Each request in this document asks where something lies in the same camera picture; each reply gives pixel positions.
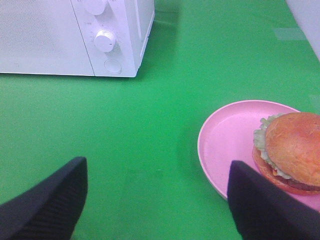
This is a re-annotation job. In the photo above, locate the burger with lettuce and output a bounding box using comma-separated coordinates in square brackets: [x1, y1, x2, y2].
[252, 112, 320, 195]

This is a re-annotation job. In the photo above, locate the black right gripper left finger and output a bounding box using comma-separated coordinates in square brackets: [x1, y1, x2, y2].
[0, 157, 88, 240]

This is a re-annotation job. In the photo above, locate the white microwave knob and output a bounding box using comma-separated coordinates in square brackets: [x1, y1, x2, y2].
[82, 0, 107, 16]
[93, 30, 116, 53]

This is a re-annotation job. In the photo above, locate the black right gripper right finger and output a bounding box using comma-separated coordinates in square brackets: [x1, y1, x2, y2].
[227, 160, 320, 240]

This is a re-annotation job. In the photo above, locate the round microwave door button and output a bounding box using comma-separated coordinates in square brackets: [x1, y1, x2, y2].
[104, 59, 122, 74]

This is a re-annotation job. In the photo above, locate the pink round plate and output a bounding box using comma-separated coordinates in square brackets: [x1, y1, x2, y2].
[197, 100, 320, 210]

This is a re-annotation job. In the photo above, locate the white microwave oven body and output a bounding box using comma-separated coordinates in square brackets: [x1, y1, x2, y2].
[71, 0, 155, 78]

